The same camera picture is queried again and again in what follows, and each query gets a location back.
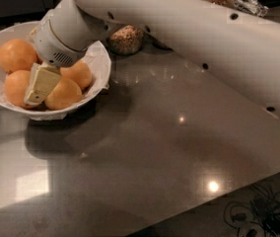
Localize black cables on floor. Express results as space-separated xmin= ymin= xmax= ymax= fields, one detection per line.
xmin=223 ymin=185 xmax=280 ymax=237

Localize yellow-orange fruit bottom right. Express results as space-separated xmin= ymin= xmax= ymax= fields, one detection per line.
xmin=44 ymin=78 xmax=83 ymax=111

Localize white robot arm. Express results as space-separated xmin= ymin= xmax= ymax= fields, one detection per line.
xmin=33 ymin=0 xmax=280 ymax=119

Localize clear plastic wrapped packet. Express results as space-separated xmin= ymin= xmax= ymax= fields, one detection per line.
xmin=227 ymin=0 xmax=268 ymax=18

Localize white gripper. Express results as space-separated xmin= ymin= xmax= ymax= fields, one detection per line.
xmin=24 ymin=10 xmax=90 ymax=106

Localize orange right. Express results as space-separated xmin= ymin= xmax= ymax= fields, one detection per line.
xmin=60 ymin=60 xmax=93 ymax=90

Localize orange bottom left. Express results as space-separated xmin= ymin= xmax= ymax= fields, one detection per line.
xmin=4 ymin=70 xmax=33 ymax=109

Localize glass jar mixed grains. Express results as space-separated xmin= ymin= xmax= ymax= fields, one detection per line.
xmin=106 ymin=26 xmax=144 ymax=55

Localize orange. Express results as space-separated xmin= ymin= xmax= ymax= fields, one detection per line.
xmin=60 ymin=60 xmax=93 ymax=90
xmin=4 ymin=70 xmax=33 ymax=109
xmin=0 ymin=39 xmax=37 ymax=73

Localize white paper bowl liner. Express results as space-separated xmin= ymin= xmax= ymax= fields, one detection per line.
xmin=0 ymin=41 xmax=111 ymax=120

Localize orange top left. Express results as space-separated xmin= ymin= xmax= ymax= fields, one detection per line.
xmin=0 ymin=39 xmax=37 ymax=73

